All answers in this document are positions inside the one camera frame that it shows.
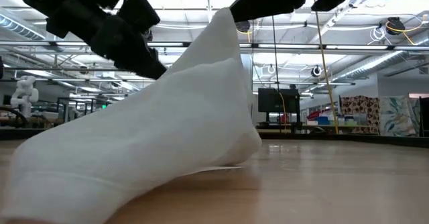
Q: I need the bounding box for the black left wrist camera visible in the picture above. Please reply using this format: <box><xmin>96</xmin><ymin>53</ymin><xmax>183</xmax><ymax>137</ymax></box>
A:
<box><xmin>117</xmin><ymin>0</ymin><xmax>161</xmax><ymax>34</ymax></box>

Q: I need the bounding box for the silver ventilation duct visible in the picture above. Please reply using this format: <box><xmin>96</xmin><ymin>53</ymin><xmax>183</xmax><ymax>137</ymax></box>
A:
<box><xmin>0</xmin><ymin>14</ymin><xmax>46</xmax><ymax>41</ymax></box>
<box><xmin>331</xmin><ymin>39</ymin><xmax>429</xmax><ymax>84</ymax></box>

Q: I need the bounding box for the white cloth towel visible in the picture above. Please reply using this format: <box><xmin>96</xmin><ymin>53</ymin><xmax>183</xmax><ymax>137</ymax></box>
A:
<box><xmin>0</xmin><ymin>7</ymin><xmax>262</xmax><ymax>224</ymax></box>

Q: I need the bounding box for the brown patterned cloth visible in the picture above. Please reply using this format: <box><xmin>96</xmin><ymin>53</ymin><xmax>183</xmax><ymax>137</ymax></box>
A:
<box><xmin>340</xmin><ymin>95</ymin><xmax>381</xmax><ymax>135</ymax></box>

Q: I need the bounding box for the white robot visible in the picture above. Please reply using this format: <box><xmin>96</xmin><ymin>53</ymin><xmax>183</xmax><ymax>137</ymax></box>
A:
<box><xmin>9</xmin><ymin>75</ymin><xmax>40</xmax><ymax>117</ymax></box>

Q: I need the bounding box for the black panel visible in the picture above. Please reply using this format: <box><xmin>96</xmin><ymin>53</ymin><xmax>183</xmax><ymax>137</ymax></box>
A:
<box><xmin>418</xmin><ymin>96</ymin><xmax>429</xmax><ymax>137</ymax></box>

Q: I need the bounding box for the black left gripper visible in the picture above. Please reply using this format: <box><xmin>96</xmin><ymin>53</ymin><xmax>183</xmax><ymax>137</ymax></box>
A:
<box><xmin>15</xmin><ymin>0</ymin><xmax>168</xmax><ymax>80</ymax></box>

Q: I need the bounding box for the floral patterned cloth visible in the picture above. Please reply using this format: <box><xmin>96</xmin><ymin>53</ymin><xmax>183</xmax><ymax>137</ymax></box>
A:
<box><xmin>379</xmin><ymin>95</ymin><xmax>422</xmax><ymax>137</ymax></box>

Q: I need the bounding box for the thin yellow cable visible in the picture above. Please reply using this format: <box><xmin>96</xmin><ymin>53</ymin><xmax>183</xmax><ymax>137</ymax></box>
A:
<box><xmin>279</xmin><ymin>91</ymin><xmax>288</xmax><ymax>123</ymax></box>

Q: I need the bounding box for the black monitor on stand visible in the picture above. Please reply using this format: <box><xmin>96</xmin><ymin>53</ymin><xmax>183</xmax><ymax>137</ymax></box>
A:
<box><xmin>257</xmin><ymin>88</ymin><xmax>301</xmax><ymax>125</ymax></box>

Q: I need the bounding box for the black hanging cable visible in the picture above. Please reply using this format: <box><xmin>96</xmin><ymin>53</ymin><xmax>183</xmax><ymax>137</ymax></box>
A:
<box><xmin>270</xmin><ymin>15</ymin><xmax>282</xmax><ymax>133</ymax></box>

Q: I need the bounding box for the ceiling reel with yellow cable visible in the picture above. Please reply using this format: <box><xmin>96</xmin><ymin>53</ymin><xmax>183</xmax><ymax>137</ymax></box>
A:
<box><xmin>384</xmin><ymin>14</ymin><xmax>429</xmax><ymax>46</ymax></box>

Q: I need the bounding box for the white coiled cable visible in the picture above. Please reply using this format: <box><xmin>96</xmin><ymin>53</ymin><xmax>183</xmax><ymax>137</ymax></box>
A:
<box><xmin>368</xmin><ymin>25</ymin><xmax>387</xmax><ymax>46</ymax></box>

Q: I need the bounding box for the long yellow hanging cable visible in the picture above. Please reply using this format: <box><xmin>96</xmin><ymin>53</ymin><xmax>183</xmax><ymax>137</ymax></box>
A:
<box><xmin>314</xmin><ymin>11</ymin><xmax>340</xmax><ymax>135</ymax></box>

